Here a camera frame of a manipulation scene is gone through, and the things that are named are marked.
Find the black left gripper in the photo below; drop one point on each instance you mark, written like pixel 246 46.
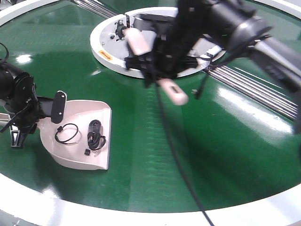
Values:
pixel 25 109

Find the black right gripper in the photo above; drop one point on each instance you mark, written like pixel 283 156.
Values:
pixel 169 52

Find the beige hand brush black bristles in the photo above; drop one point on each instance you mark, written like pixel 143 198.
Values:
pixel 139 47

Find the beige plastic dustpan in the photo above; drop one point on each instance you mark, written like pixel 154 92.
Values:
pixel 82 139

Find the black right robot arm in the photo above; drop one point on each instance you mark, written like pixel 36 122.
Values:
pixel 230 24

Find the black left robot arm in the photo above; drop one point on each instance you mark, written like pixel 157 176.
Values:
pixel 7 74

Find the white outer conveyor rim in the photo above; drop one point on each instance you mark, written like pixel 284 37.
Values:
pixel 21 205

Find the black bearing left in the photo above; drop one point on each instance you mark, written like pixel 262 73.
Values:
pixel 120 30

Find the orange warning label left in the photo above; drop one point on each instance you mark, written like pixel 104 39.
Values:
pixel 105 54

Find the chrome rollers top left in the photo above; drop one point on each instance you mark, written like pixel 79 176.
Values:
pixel 95 7

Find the chrome rollers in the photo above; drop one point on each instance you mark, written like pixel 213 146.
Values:
pixel 256 88
pixel 95 7

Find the chrome rollers right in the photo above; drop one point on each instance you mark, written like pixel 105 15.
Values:
pixel 256 88

